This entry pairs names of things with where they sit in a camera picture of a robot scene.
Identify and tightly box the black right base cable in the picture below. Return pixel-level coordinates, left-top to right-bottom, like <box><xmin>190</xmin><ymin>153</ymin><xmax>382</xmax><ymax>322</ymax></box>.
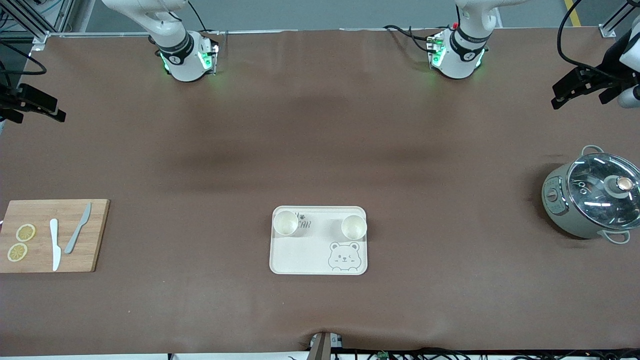
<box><xmin>187</xmin><ymin>0</ymin><xmax>209</xmax><ymax>34</ymax></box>

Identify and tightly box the wooden cutting board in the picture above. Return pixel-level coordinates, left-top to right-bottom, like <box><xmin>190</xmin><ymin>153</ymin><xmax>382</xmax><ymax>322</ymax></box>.
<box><xmin>0</xmin><ymin>199</ymin><xmax>110</xmax><ymax>274</ymax></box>

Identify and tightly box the aluminium frame profile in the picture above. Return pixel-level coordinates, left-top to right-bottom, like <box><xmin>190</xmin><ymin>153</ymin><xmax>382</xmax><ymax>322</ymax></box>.
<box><xmin>599</xmin><ymin>0</ymin><xmax>640</xmax><ymax>39</ymax></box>
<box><xmin>0</xmin><ymin>0</ymin><xmax>76</xmax><ymax>52</ymax></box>

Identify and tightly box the black base cable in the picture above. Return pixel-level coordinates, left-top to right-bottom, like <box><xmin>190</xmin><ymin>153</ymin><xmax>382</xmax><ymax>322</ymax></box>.
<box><xmin>187</xmin><ymin>0</ymin><xmax>209</xmax><ymax>34</ymax></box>
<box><xmin>383</xmin><ymin>24</ymin><xmax>437</xmax><ymax>53</ymax></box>

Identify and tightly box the white plastic knife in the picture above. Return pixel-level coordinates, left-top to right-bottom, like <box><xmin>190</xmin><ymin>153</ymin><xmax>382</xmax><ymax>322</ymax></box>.
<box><xmin>49</xmin><ymin>218</ymin><xmax>62</xmax><ymax>272</ymax></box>

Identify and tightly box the grey plastic knife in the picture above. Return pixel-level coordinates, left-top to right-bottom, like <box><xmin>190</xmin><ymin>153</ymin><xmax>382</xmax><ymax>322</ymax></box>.
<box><xmin>64</xmin><ymin>202</ymin><xmax>93</xmax><ymax>255</ymax></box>

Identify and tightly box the sage green electric pot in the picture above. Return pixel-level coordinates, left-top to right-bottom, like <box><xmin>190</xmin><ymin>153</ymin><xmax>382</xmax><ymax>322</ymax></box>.
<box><xmin>541</xmin><ymin>145</ymin><xmax>640</xmax><ymax>245</ymax></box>

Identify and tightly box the black left base cable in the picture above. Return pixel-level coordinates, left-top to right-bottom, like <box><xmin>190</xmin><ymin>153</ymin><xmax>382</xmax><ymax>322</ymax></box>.
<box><xmin>383</xmin><ymin>24</ymin><xmax>437</xmax><ymax>53</ymax></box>

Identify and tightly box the front camera mount bracket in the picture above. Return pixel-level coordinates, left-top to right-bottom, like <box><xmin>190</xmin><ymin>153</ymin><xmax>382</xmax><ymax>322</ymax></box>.
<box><xmin>307</xmin><ymin>331</ymin><xmax>345</xmax><ymax>360</ymax></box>

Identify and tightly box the brown table cover mat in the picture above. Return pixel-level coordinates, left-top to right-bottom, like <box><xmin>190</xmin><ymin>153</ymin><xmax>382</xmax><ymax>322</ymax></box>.
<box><xmin>0</xmin><ymin>27</ymin><xmax>640</xmax><ymax>357</ymax></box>

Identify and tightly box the cream bear print tray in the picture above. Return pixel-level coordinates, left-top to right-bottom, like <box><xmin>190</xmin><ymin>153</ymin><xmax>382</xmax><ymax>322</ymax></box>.
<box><xmin>269</xmin><ymin>205</ymin><xmax>368</xmax><ymax>276</ymax></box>

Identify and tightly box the white IKEA cup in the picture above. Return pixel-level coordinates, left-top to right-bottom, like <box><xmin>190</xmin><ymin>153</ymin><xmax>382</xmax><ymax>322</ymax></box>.
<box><xmin>341</xmin><ymin>214</ymin><xmax>368</xmax><ymax>240</ymax></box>
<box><xmin>273</xmin><ymin>210</ymin><xmax>300</xmax><ymax>237</ymax></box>

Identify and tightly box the glass pot lid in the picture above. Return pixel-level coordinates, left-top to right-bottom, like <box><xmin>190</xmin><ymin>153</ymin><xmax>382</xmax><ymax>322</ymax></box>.
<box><xmin>566</xmin><ymin>152</ymin><xmax>640</xmax><ymax>224</ymax></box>

